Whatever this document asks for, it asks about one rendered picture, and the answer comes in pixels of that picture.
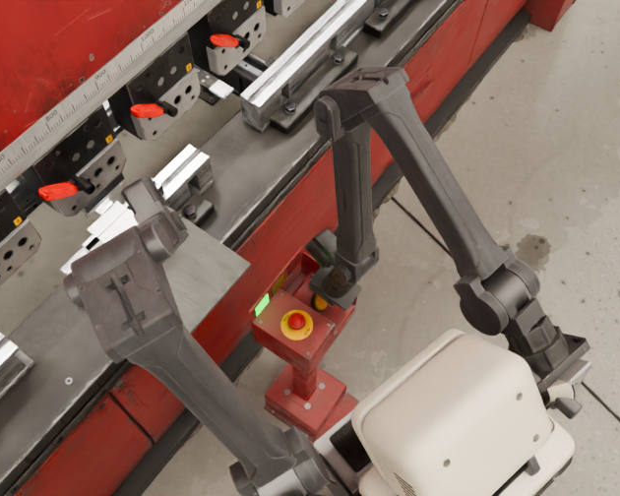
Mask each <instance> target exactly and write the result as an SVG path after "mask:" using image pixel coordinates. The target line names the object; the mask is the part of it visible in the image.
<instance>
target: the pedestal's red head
mask: <svg viewBox="0 0 620 496"><path fill-rule="evenodd" d="M300 251H301V261H300V262H301V273H300V274H299V276H298V277H297V278H296V280H295V281H294V282H293V283H292V285H291V286H290V287H289V289H288V290H287V291H284V290H282V289H281V288H279V290H278V291H277V292H276V294H275V295H274V296H273V297H272V287H273V285H274V284H275V282H276V280H277V279H278V278H279V276H280V275H282V274H283V272H285V280H286V279H287V278H288V272H287V267H288V266H289V265H290V263H291V261H292V260H293V259H294V258H295V256H296V255H297V254H299V252H300ZM320 267H321V266H320V265H319V264H318V263H317V261H316V260H315V259H314V258H312V257H311V256H309V255H307V254H306V253H304V252H303V245H301V246H300V247H299V248H298V250H297V251H296V252H295V253H294V255H293V256H292V257H291V258H290V260H289V261H288V262H287V264H286V265H285V266H284V267H283V269H282V270H281V271H280V272H279V274H278V275H277V276H276V278H275V279H274V280H273V281H272V283H271V284H270V285H269V286H268V288H267V289H266V290H265V291H264V293H263V294H262V295H261V296H260V298H259V299H258V300H257V301H256V303H255V304H254V305H253V306H252V308H251V309H250V310H249V313H250V315H251V324H252V329H253V334H254V340H255V341H256V342H258V343H259V344H261V345H262V346H263V347H265V348H266V349H268V350H269V351H271V352H272V353H274V354H275V355H277V356H278V357H280V358H281V359H283V360H284V361H286V362H287V363H289V364H290V365H291V366H293V367H294V368H296V369H297V370H299V371H300V372H302V373H303V374H305V375H306V376H310V375H311V373H312V372H313V370H314V369H315V368H316V366H317V365H318V363H319V362H320V361H321V359H322V358H323V356H324V355H325V354H326V352H327V351H328V349H329V348H330V347H331V345H332V344H333V342H334V341H335V340H336V338H337V337H338V335H339V334H340V333H341V331H342V329H343V328H344V327H345V325H346V324H347V322H348V321H349V320H350V318H351V317H352V315H353V314H354V312H355V306H356V301H357V297H356V298H355V300H354V301H353V302H352V304H351V305H350V307H349V308H348V309H347V310H346V311H343V309H341V308H340V307H339V306H338V305H337V304H335V306H333V307H332V306H331V305H329V304H328V306H327V308H326V309H324V311H323V312H316V311H315V310H313V309H312V307H311V304H310V300H311V297H312V295H313V294H314V293H315V292H313V291H312V290H311V289H309V288H308V285H309V284H308V283H309V281H310V280H311V278H312V277H314V275H315V274H316V273H317V271H318V270H319V269H320ZM267 293H269V299H270V301H269V302H268V304H267V305H266V306H265V307H264V309H263V310H262V311H261V313H260V314H259V315H258V316H257V318H256V316H255V310H254V309H255V308H256V307H257V305H258V303H259V302H260V301H261V299H262V298H263V297H264V296H265V295H266V294H267ZM292 310H302V311H304V312H306V313H307V314H308V315H309V316H310V317H311V319H312V321H313V329H312V332H311V334H310V335H309V336H308V337H307V338H305V339H303V340H300V341H295V340H291V339H289V338H287V337H286V336H285V335H284V334H283V332H282V330H281V327H280V322H281V319H282V318H283V316H284V315H285V314H286V313H288V312H289V311H292Z"/></svg>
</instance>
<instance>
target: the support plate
mask: <svg viewBox="0 0 620 496"><path fill-rule="evenodd" d="M182 221H183V223H184V224H185V226H186V227H187V229H188V230H186V231H187V232H188V234H189V236H188V237H187V238H186V240H185V241H184V242H183V243H182V244H181V245H180V246H179V247H178V248H177V249H176V252H175V253H174V255H173V256H172V257H170V258H169V259H167V260H166V261H165V262H164V263H162V265H163V267H164V270H165V273H166V276H167V279H168V282H169V284H170V287H171V290H172V293H173V296H174V299H175V302H176V304H177V307H178V310H179V313H180V316H181V319H182V321H183V324H184V325H185V327H186V328H187V330H188V331H189V333H190V334H192V333H193V332H194V330H195V329H196V328H197V327H198V326H199V325H200V324H201V323H202V321H203V320H204V319H205V318H206V317H207V316H208V315H209V313H210V312H211V311H212V310H213V309H214V308H215V307H216V306H217V304H218V303H219V302H220V301H221V300H222V299H223V298H224V296H225V295H226V294H227V293H228V292H229V291H230V290H231V288H232V287H233V286H234V285H235V284H236V283H237V282H238V281H239V279H240V278H241V277H242V276H243V275H244V274H245V273H246V271H247V270H248V269H249V268H250V267H251V263H249V262H248V261H246V260H245V259H243V258H242V257H240V256H239V255H237V254H236V253H235V252H233V251H232V250H230V249H229V248H227V247H226V246H224V245H223V244H222V243H220V242H219V241H217V240H216V239H214V238H213V237H211V236H210V235H209V234H207V233H206V232H205V231H204V230H202V229H201V228H199V227H198V226H196V225H195V224H194V223H192V222H191V221H189V220H188V219H186V218H185V217H183V218H182Z"/></svg>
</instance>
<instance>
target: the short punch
mask: <svg viewBox="0 0 620 496"><path fill-rule="evenodd" d="M124 179H125V178H124V175H123V173H122V172H121V173H120V174H119V175H118V176H117V177H116V178H115V179H114V180H113V181H112V182H111V183H110V184H108V185H107V186H106V187H105V188H104V189H103V190H102V191H101V192H100V193H99V194H98V195H97V196H96V197H95V198H94V199H92V200H91V201H90V202H89V203H88V204H87V205H86V206H85V207H84V208H83V209H82V212H83V213H84V214H85V216H86V217H88V216H89V215H90V214H91V213H93V212H94V211H95V210H96V209H97V208H98V207H99V206H100V205H101V204H102V203H103V202H104V201H105V200H106V199H107V198H108V197H109V196H111V195H112V194H113V193H114V192H115V191H116V190H117V189H118V188H119V187H120V186H121V185H122V184H123V183H124V181H123V180H124Z"/></svg>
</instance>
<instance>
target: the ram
mask: <svg viewBox="0 0 620 496"><path fill-rule="evenodd" d="M182 1H183V0H0V154H1V153H2V152H4V151H5V150H6V149H7V148H8V147H10V146H11V145H12V144H13V143H14V142H16V141H17V140H18V139H19V138H20V137H22V136H23V135H24V134H25V133H26V132H27V131H28V130H29V129H30V128H31V127H33V126H34V125H35V124H36V123H37V122H39V121H40V120H41V119H42V118H43V117H45V116H46V115H47V114H48V113H49V112H50V111H52V110H53V109H54V108H55V107H56V106H58V105H59V104H60V103H61V102H62V101H64V100H65V99H66V98H67V97H68V96H70V95H71V94H72V93H73V92H75V91H76V90H77V89H78V88H79V87H81V86H82V85H83V84H84V83H85V82H87V81H88V80H89V79H90V78H91V77H92V76H94V75H95V74H96V73H97V72H98V71H100V70H101V69H102V68H103V67H104V66H106V65H107V64H108V63H109V62H110V61H112V60H113V59H114V58H115V57H116V56H118V55H119V54H120V53H121V52H122V51H124V50H125V49H126V48H127V47H128V46H130V45H131V44H132V43H133V42H134V41H135V40H137V39H138V38H139V37H140V36H141V35H143V34H144V33H145V32H146V31H148V30H149V29H150V28H151V27H152V26H154V25H155V24H156V23H157V22H158V21H160V20H161V19H162V18H163V17H164V16H166V15H167V14H168V13H169V12H170V11H172V10H173V9H174V8H175V7H176V6H177V5H179V4H180V3H181V2H182ZM220 1H221V0H205V1H204V2H203V3H201V4H200V5H199V6H198V7H197V8H195V9H194V10H193V11H192V12H191V13H190V14H188V15H187V16H186V17H185V18H184V19H183V20H181V21H180V22H179V23H178V24H177V25H176V26H174V27H173V28H172V29H171V30H170V31H168V32H167V33H166V34H165V35H164V36H162V37H161V38H160V39H159V40H158V41H157V42H155V43H154V44H153V45H152V46H151V47H150V48H148V49H147V50H146V51H145V52H144V53H143V54H141V55H140V56H139V57H138V58H137V59H135V60H134V61H133V62H132V63H131V64H130V65H128V66H127V67H126V68H125V69H124V70H123V71H121V72H120V73H119V74H118V75H117V76H116V77H114V78H113V79H112V80H111V81H110V82H109V83H107V84H106V85H105V86H104V87H103V88H101V89H100V90H99V91H98V92H97V93H95V94H94V95H93V96H92V97H91V98H90V99H88V100H87V101H86V102H85V103H84V104H83V105H81V106H80V107H79V108H78V109H77V110H76V111H74V112H73V113H72V114H71V115H70V116H68V117H67V118H66V119H65V120H64V121H63V122H61V123H60V124H59V125H58V126H57V127H56V128H54V129H53V130H52V131H51V132H50V133H49V134H47V135H46V136H45V137H44V138H43V139H41V140H40V141H39V142H38V143H37V144H36V145H34V146H33V147H32V148H31V149H30V150H29V151H27V152H26V153H25V154H24V155H23V156H21V157H20V158H19V159H18V160H17V161H16V162H14V163H13V164H12V165H11V166H10V167H8V168H7V169H6V170H5V171H4V172H3V173H1V174H0V192H1V191H2V190H3V189H5V188H6V187H7V186H8V185H9V184H10V183H12V182H13V181H14V180H15V179H16V178H17V177H18V176H20V175H21V174H22V173H23V172H24V171H25V170H27V169H28V168H29V167H30V166H31V165H32V164H33V163H35V162H36V161H37V160H38V159H39V158H40V157H42V156H43V155H44V154H45V153H46V152H48V151H49V150H50V149H51V148H52V147H53V146H54V145H56V144H57V143H58V142H59V141H60V140H61V139H63V138H64V137H65V136H66V135H67V134H68V133H69V132H71V131H72V130H73V129H74V128H75V127H76V126H78V125H79V124H80V123H81V122H82V121H83V120H84V119H86V118H87V117H88V116H89V115H90V114H91V113H93V112H94V111H95V110H96V109H97V108H98V107H100V106H101V105H102V104H103V103H104V102H105V101H106V100H108V99H109V98H110V97H111V96H112V95H113V94H115V93H116V92H117V91H118V90H119V89H120V88H122V87H123V86H124V85H125V84H126V83H127V82H129V81H130V80H131V79H132V78H133V77H134V76H135V75H137V74H138V73H139V72H140V71H141V70H142V69H144V68H145V67H146V66H147V65H148V64H149V63H150V62H152V61H153V60H154V59H155V58H156V57H157V56H159V55H160V53H161V52H162V51H163V50H165V49H166V48H167V47H168V46H169V45H170V44H171V43H173V42H174V41H175V40H176V39H177V38H178V37H180V36H181V35H182V34H183V33H184V32H186V31H187V30H188V29H190V28H191V27H192V26H193V25H195V24H196V23H197V22H198V21H199V20H200V19H201V18H203V17H204V16H205V15H206V14H207V13H208V12H210V10H211V9H212V8H213V7H214V6H215V5H217V4H218V3H219V2H220Z"/></svg>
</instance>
